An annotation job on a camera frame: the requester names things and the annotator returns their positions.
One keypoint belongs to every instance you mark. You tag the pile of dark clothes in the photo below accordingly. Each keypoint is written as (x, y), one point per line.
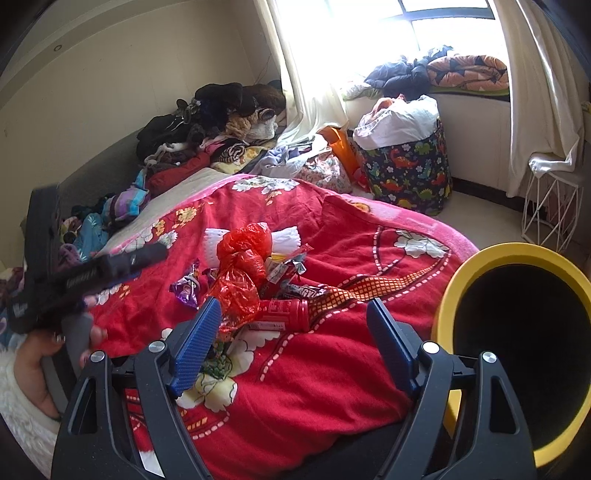
(184, 134)

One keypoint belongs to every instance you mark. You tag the grey headboard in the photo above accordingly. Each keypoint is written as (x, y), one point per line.
(92, 170)

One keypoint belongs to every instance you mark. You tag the dark blue jacket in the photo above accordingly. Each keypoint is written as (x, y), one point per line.
(397, 74)

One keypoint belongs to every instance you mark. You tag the purple snack wrapper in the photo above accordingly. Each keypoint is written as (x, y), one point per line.
(184, 286)

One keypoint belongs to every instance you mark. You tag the colourful candy wrapper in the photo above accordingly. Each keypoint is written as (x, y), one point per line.
(279, 270)

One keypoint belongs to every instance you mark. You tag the person's left forearm white sleeve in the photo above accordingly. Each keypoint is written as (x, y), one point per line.
(23, 429)

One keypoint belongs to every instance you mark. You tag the cream curtain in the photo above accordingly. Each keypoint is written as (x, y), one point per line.
(535, 92)
(318, 106)

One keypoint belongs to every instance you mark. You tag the red cylindrical can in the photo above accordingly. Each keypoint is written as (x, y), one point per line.
(281, 314)

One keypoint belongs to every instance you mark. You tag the window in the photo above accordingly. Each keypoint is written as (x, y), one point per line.
(452, 32)

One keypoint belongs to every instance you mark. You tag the red plastic bag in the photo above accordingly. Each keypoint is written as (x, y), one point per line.
(240, 281)

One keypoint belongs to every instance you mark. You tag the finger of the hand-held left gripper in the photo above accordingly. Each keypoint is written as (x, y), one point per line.
(138, 258)

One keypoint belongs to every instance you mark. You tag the white cloth bundle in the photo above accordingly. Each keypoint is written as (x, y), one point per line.
(397, 122)

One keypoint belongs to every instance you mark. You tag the orange patterned quilt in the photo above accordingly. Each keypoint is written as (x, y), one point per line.
(466, 74)

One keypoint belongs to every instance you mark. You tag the purple striped cloth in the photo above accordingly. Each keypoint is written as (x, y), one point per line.
(127, 198)

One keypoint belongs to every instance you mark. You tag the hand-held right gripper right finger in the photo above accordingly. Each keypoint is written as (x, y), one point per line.
(388, 346)

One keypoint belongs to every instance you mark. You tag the pale lavender cloth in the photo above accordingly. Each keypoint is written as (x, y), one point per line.
(281, 161)

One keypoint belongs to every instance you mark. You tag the red floral blanket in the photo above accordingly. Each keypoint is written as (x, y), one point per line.
(323, 392)

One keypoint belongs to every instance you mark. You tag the blue floral cloth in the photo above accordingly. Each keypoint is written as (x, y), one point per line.
(87, 235)

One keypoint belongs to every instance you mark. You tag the orange bag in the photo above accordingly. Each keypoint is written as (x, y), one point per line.
(344, 147)

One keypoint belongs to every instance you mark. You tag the beige bed sheet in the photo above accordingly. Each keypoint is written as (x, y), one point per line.
(184, 194)

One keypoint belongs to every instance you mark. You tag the floral fabric bag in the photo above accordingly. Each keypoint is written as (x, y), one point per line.
(328, 175)

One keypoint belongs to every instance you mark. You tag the yellow trash bin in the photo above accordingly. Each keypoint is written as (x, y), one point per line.
(521, 346)

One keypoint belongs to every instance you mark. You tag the dinosaur print laundry basket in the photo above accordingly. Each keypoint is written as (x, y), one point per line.
(406, 175)

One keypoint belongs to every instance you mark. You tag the person's left hand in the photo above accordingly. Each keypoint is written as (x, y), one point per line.
(34, 364)

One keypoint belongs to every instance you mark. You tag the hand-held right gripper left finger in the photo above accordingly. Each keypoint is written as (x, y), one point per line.
(198, 341)

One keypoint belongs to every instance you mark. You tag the green sill mat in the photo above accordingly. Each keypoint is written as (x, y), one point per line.
(485, 92)

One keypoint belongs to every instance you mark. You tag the dark candy bar wrapper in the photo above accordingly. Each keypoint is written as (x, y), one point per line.
(300, 290)

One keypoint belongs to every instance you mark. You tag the white green cloth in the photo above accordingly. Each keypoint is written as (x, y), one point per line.
(360, 90)

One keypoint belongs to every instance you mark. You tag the red cloth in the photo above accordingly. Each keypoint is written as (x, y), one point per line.
(180, 170)

